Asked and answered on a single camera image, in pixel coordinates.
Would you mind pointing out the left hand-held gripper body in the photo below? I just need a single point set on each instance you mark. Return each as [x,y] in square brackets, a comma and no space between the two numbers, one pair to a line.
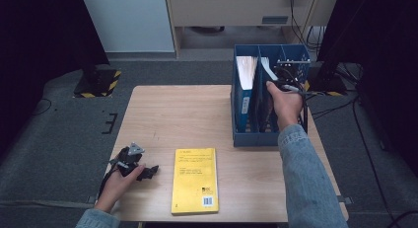
[128,159]

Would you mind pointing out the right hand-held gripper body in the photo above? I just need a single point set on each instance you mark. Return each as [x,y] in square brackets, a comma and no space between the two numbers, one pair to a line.
[289,73]

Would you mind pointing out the illustrated teal book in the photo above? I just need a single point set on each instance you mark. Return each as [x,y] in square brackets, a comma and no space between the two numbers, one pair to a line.
[265,106]

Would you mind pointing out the yellow book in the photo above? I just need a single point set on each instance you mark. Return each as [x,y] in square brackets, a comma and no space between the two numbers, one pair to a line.
[195,182]

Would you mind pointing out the thick blue book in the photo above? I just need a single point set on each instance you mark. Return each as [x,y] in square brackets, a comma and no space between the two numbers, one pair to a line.
[244,90]

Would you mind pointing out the blue plastic file holder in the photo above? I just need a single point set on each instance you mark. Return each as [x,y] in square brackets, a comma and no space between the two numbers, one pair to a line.
[256,139]

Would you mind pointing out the person's left hand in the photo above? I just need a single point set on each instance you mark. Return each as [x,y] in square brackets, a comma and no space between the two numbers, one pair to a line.
[115,190]

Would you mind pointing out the person's right hand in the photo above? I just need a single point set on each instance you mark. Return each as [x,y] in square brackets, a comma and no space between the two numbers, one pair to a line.
[286,106]

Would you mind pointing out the yellow-black striped stand base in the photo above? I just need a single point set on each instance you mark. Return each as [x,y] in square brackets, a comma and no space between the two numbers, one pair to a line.
[328,86]
[102,85]

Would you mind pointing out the grey tape piece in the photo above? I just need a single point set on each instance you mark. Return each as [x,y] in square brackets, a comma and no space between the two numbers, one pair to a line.
[345,199]
[92,198]

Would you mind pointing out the grey label plate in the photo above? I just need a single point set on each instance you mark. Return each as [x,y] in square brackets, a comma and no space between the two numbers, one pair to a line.
[274,19]

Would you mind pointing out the black curtain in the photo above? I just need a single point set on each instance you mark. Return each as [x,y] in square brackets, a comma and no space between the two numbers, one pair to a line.
[384,57]
[39,57]

